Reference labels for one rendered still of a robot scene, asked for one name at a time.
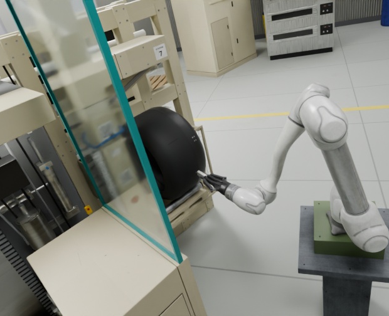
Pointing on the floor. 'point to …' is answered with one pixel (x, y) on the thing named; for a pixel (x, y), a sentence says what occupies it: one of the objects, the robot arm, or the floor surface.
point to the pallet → (158, 81)
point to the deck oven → (298, 27)
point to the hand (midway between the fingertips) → (202, 175)
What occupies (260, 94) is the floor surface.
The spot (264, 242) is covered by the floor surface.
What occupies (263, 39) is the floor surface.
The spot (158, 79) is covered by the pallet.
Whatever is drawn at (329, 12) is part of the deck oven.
